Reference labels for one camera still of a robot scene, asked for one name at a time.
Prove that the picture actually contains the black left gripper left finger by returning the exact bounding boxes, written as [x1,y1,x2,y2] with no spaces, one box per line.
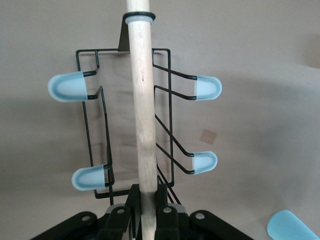
[32,183,142,240]

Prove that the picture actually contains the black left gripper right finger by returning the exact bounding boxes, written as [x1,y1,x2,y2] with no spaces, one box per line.
[154,184,249,240]

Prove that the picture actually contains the black wire cup holder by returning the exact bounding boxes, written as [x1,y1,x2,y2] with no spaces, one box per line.
[46,0,320,240]

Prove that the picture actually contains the small brown tape square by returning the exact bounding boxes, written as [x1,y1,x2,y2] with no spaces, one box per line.
[199,129,218,146]

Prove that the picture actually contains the brown table mat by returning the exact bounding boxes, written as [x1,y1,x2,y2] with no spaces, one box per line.
[0,0,320,240]

